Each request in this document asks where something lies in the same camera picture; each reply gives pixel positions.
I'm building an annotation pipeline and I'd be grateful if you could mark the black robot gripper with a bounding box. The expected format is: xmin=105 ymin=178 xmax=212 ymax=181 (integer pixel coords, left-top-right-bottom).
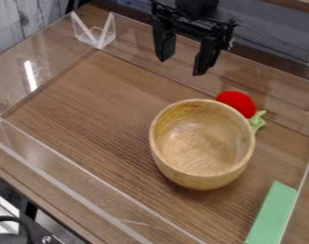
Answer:
xmin=151 ymin=0 xmax=238 ymax=76

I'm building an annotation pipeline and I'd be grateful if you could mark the green rectangular block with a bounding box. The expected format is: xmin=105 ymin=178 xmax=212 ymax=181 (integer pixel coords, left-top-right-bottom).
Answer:
xmin=244 ymin=182 xmax=297 ymax=244

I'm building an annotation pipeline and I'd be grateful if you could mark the brown wooden bowl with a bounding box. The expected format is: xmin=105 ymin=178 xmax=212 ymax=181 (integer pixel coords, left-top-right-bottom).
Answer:
xmin=149 ymin=99 xmax=256 ymax=191

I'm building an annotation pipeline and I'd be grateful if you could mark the red plush strawberry toy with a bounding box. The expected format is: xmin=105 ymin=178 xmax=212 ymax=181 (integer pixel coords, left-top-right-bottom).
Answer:
xmin=216 ymin=91 xmax=268 ymax=132

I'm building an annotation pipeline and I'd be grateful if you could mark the clear acrylic corner bracket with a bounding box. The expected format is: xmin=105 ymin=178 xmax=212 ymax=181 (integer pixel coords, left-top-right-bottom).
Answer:
xmin=70 ymin=12 xmax=117 ymax=50

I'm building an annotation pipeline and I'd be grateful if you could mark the clear acrylic enclosure wall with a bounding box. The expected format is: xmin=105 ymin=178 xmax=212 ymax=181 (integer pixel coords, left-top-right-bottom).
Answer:
xmin=0 ymin=5 xmax=309 ymax=244

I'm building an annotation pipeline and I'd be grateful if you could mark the black cable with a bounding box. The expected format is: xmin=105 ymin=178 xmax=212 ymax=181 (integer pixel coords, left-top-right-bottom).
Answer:
xmin=0 ymin=215 xmax=31 ymax=244

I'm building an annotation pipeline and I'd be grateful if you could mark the black metal table frame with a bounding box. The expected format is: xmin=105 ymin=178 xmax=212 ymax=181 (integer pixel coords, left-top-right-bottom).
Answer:
xmin=19 ymin=200 xmax=65 ymax=244

